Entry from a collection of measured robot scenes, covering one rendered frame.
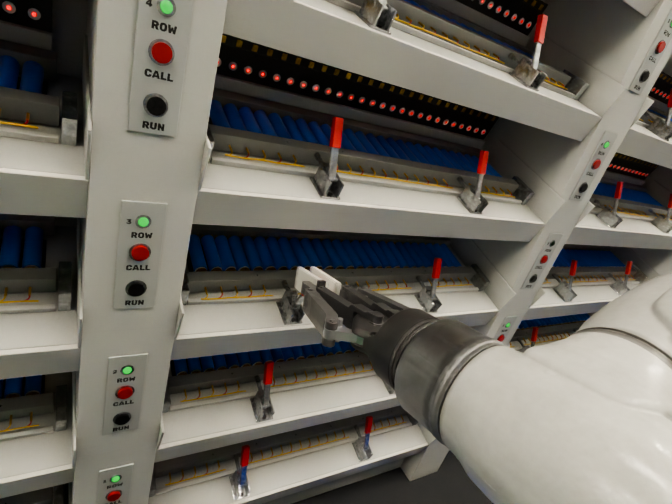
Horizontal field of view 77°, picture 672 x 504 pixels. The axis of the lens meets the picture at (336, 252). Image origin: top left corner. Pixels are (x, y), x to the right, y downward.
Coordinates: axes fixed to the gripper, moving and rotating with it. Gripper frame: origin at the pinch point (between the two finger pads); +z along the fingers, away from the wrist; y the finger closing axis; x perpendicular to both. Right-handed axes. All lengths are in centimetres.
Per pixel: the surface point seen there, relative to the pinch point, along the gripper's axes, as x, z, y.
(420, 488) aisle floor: -57, 13, 46
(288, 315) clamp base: -5.9, 4.5, -1.0
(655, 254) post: 4, 7, 115
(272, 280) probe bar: -2.3, 9.0, -1.9
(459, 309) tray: -7.2, 4.8, 34.0
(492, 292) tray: -4.8, 6.3, 44.4
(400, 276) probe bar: -2.2, 9.4, 22.4
